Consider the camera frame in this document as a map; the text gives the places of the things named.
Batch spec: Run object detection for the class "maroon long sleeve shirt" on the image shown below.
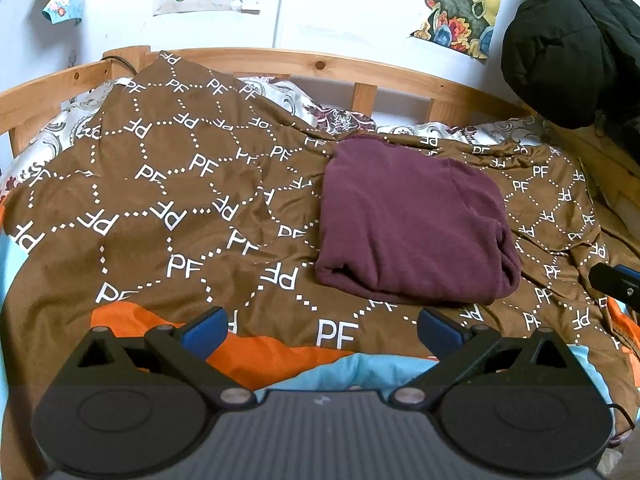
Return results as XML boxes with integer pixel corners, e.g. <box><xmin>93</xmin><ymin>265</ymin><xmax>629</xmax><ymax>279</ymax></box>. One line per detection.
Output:
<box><xmin>316</xmin><ymin>136</ymin><xmax>521</xmax><ymax>304</ymax></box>

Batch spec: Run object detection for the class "colourful striped blanket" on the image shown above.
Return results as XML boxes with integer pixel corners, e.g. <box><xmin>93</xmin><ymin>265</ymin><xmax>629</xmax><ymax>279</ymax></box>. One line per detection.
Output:
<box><xmin>1</xmin><ymin>206</ymin><xmax>639</xmax><ymax>438</ymax></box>

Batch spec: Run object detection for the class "black jacket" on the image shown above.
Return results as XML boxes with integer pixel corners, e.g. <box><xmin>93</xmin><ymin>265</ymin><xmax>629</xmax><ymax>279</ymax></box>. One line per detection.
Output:
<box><xmin>501</xmin><ymin>0</ymin><xmax>639</xmax><ymax>131</ymax></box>

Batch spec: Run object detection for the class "white floral bed sheet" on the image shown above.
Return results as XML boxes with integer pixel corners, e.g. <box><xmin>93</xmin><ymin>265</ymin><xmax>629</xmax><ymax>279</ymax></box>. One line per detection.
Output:
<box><xmin>1</xmin><ymin>76</ymin><xmax>547</xmax><ymax>197</ymax></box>

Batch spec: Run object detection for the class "wooden bed frame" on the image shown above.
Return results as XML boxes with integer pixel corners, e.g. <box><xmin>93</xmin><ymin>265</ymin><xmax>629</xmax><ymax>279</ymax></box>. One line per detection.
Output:
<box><xmin>1</xmin><ymin>46</ymin><xmax>639</xmax><ymax>209</ymax></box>

